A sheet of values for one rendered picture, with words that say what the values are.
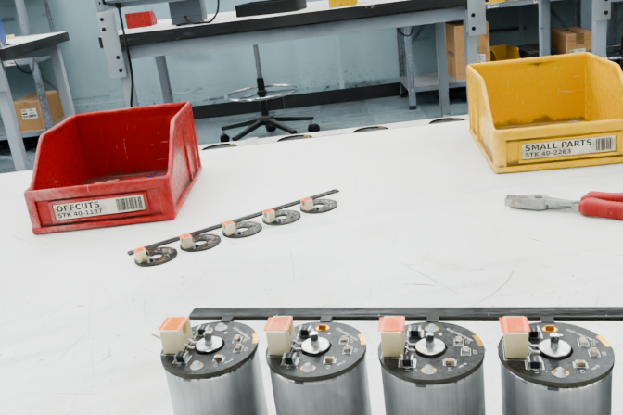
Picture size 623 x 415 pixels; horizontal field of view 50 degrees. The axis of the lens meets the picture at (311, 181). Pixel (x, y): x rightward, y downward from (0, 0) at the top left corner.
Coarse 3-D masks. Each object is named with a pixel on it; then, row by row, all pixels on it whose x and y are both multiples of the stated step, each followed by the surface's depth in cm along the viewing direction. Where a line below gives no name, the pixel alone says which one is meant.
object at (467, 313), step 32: (224, 320) 18; (256, 320) 19; (320, 320) 18; (352, 320) 18; (416, 320) 18; (448, 320) 17; (480, 320) 17; (544, 320) 17; (576, 320) 17; (608, 320) 16
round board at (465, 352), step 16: (416, 336) 17; (448, 336) 16; (464, 336) 16; (448, 352) 16; (464, 352) 16; (480, 352) 16; (384, 368) 16; (400, 368) 15; (416, 368) 15; (448, 368) 15; (464, 368) 15
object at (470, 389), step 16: (416, 352) 16; (432, 352) 16; (432, 368) 15; (480, 368) 15; (384, 384) 16; (400, 384) 15; (416, 384) 15; (432, 384) 15; (448, 384) 15; (464, 384) 15; (480, 384) 16; (384, 400) 16; (400, 400) 15; (416, 400) 15; (432, 400) 15; (448, 400) 15; (464, 400) 15; (480, 400) 16
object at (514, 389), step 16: (544, 352) 15; (560, 352) 15; (512, 384) 15; (528, 384) 15; (592, 384) 14; (608, 384) 15; (512, 400) 15; (528, 400) 15; (544, 400) 15; (560, 400) 14; (576, 400) 14; (592, 400) 14; (608, 400) 15
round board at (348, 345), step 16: (304, 336) 17; (320, 336) 17; (336, 336) 17; (352, 336) 17; (336, 352) 16; (352, 352) 16; (272, 368) 16; (288, 368) 16; (320, 368) 16; (336, 368) 16; (352, 368) 16
